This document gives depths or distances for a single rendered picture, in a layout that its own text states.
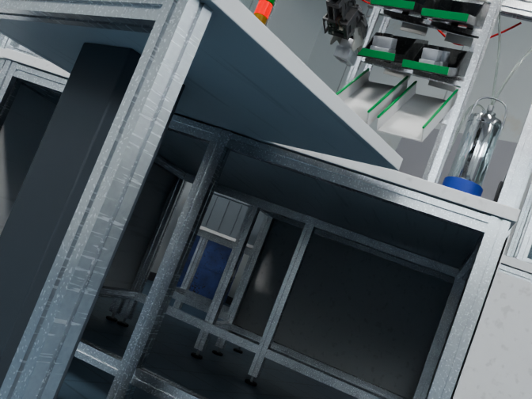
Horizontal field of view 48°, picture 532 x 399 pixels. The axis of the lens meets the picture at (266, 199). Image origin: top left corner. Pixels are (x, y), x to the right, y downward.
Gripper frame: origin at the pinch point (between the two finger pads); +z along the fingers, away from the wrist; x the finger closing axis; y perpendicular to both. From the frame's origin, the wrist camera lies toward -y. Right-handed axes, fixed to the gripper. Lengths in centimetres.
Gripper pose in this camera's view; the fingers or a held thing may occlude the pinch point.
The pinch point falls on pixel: (351, 43)
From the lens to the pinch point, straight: 173.9
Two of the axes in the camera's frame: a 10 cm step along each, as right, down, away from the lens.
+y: -5.4, 7.6, -3.7
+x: 8.2, 3.8, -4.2
